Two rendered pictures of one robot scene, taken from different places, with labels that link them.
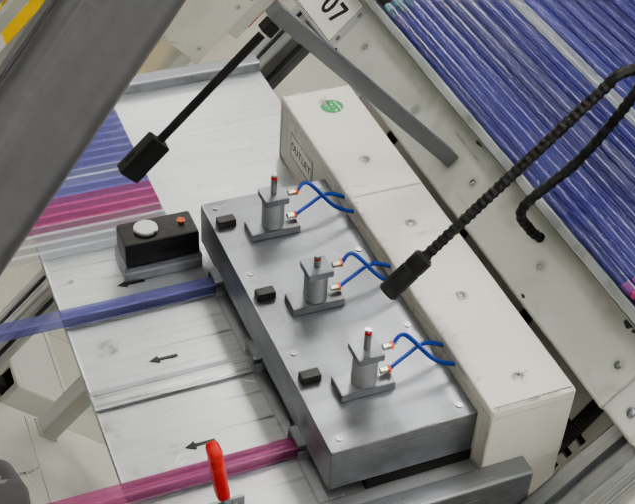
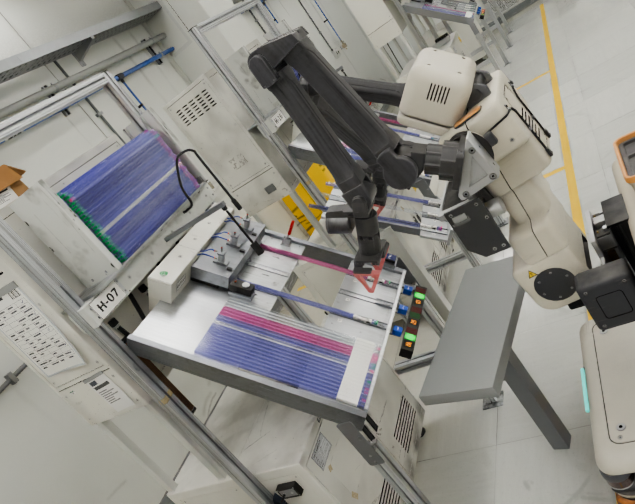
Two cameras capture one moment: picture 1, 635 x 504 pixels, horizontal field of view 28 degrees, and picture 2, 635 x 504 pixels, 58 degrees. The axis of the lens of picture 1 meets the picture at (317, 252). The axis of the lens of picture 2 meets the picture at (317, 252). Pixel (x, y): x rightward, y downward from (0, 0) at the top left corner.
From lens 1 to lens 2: 230 cm
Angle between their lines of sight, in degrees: 97
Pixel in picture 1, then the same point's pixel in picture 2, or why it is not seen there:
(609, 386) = (210, 197)
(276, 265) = (231, 255)
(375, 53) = (132, 271)
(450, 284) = (207, 225)
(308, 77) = not seen: outside the picture
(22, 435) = not seen: hidden behind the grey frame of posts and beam
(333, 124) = (172, 268)
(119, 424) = (287, 269)
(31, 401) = not seen: outside the picture
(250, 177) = (188, 302)
